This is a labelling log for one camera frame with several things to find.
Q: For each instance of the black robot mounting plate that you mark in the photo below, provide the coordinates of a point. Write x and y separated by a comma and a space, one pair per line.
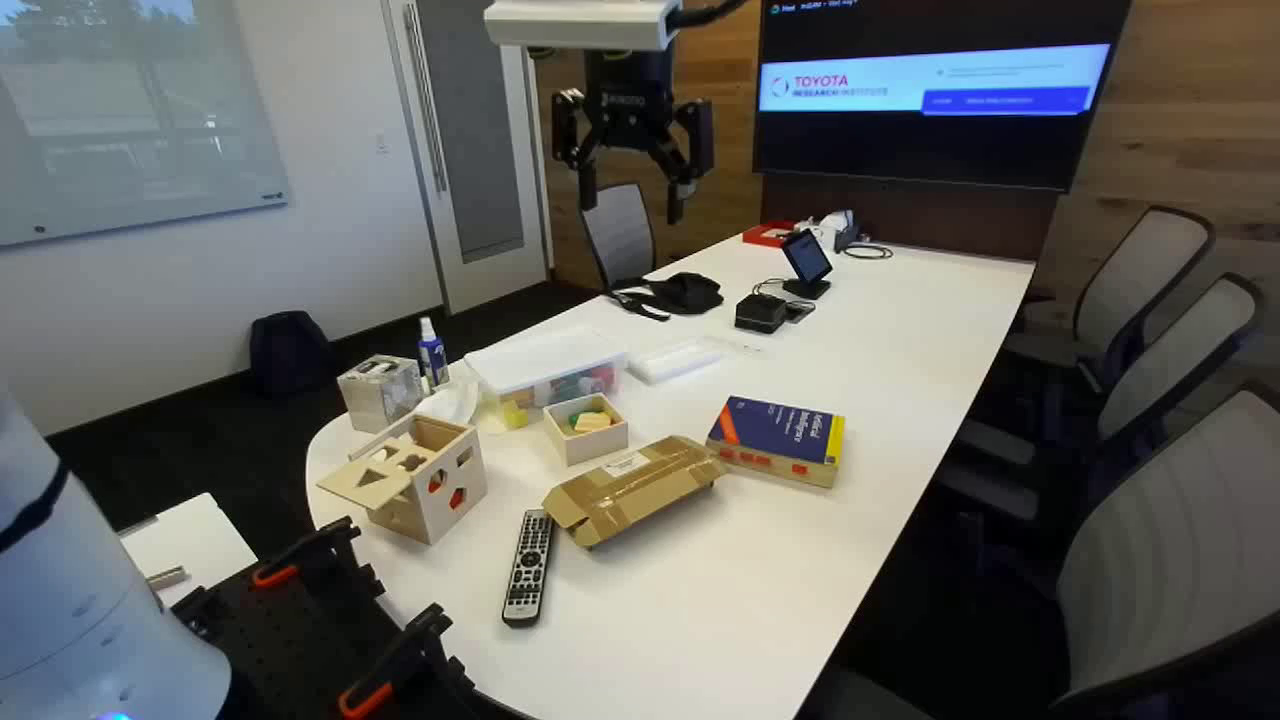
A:
284, 640

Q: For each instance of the white flat paper pad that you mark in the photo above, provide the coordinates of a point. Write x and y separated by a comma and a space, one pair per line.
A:
677, 361

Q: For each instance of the black bag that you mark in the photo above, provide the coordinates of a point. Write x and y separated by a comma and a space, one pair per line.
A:
291, 352

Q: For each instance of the wall mounted TV screen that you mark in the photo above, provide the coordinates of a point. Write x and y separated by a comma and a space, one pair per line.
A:
933, 85

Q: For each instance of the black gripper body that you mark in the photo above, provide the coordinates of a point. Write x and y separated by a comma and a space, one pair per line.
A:
628, 93

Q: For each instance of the hand sanitizer bottle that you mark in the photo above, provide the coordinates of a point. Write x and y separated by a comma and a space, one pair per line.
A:
430, 352

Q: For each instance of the glass whiteboard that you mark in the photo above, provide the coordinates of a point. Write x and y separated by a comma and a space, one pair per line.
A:
125, 115

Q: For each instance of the white sheet of paper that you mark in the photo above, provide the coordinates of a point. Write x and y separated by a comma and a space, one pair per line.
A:
185, 544

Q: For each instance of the grey remote control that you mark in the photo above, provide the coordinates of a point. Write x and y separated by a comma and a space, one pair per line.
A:
528, 566

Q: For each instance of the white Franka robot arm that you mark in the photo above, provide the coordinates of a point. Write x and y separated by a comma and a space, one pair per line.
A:
82, 600

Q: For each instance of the red flat item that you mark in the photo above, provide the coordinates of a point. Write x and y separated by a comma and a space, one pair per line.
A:
769, 232

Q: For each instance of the small black box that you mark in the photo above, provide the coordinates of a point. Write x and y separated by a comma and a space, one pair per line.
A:
763, 315

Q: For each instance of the white door with window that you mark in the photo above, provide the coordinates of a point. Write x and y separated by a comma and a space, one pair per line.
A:
467, 146

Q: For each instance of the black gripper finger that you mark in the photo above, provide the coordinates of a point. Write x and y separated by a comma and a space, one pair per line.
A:
573, 134
688, 146

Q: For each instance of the clear plastic container with lid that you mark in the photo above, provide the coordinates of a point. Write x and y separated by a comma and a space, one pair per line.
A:
546, 373

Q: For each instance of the grey tissue box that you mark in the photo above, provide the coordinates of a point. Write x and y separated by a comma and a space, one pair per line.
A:
381, 389

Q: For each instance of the grey mesh office chair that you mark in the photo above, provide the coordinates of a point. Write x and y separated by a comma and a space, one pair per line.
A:
1175, 544
616, 232
1175, 352
1143, 285

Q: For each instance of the small wooden box with blocks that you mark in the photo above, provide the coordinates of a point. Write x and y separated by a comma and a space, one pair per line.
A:
584, 429

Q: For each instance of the blue and yellow book box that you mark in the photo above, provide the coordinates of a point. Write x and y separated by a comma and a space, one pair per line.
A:
782, 432

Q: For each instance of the black tablet on stand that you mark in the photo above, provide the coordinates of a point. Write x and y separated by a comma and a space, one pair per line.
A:
805, 259

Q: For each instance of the wooden shape sorter box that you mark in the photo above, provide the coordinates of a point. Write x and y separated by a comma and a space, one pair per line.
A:
421, 481

